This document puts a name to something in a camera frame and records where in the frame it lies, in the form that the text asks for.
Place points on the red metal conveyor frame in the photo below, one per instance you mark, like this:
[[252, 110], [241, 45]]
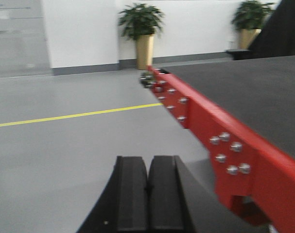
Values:
[[254, 179]]

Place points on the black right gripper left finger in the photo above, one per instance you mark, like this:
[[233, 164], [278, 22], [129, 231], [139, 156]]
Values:
[[122, 206]]

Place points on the potted plant in tan pot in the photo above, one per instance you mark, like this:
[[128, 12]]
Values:
[[140, 22]]

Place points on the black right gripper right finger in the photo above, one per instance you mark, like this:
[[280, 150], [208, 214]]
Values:
[[179, 204]]

